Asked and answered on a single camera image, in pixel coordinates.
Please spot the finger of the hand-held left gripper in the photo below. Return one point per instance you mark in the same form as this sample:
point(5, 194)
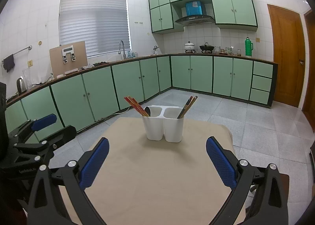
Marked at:
point(44, 121)
point(64, 134)

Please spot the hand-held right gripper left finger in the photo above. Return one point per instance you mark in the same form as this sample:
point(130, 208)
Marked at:
point(94, 163)

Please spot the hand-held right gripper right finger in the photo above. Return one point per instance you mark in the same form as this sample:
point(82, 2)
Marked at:
point(221, 163)

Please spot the white utensil holder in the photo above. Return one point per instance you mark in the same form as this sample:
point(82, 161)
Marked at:
point(155, 129)

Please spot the steel electric kettle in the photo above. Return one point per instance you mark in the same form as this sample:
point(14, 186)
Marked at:
point(21, 85)

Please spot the clear glass pitcher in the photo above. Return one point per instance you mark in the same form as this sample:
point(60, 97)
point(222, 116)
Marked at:
point(30, 76)

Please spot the wooden board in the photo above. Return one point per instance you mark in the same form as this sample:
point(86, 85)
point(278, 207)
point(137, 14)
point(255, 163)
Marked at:
point(55, 65)

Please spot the dark towel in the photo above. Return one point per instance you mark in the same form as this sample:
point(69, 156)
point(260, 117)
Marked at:
point(8, 63)

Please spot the black spoon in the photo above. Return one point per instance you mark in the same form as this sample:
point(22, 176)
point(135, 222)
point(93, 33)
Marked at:
point(147, 111)

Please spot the white device on board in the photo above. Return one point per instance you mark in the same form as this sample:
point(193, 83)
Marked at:
point(67, 50)

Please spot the green lower cabinets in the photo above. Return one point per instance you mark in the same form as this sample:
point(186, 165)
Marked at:
point(128, 80)

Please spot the green cabinets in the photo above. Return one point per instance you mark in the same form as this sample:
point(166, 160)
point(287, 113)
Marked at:
point(128, 80)
point(236, 8)

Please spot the steel faucet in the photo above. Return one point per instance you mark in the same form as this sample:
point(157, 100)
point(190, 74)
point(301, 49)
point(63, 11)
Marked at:
point(122, 45)

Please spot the white window blind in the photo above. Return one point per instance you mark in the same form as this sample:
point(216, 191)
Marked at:
point(93, 23)

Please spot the row of glass jars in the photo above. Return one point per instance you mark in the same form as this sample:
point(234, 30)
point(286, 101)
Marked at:
point(228, 50)

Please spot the black wok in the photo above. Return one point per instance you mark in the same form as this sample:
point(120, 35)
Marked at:
point(206, 48)

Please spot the green thermos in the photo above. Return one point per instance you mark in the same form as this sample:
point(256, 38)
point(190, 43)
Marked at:
point(248, 47)

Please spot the white cooking pot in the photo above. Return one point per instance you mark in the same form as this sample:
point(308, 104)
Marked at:
point(190, 46)

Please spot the wooden door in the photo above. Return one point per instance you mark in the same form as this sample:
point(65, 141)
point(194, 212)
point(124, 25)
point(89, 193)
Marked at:
point(286, 55)

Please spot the black range hood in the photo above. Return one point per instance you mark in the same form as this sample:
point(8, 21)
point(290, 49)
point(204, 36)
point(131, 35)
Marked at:
point(194, 20)

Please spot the green upper cabinets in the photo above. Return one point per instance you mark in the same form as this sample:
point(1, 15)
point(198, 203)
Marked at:
point(236, 8)

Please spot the blue box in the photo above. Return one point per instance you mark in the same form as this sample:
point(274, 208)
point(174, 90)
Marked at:
point(194, 8)

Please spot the metal towel rail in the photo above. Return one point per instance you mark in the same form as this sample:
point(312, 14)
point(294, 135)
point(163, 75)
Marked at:
point(23, 50)

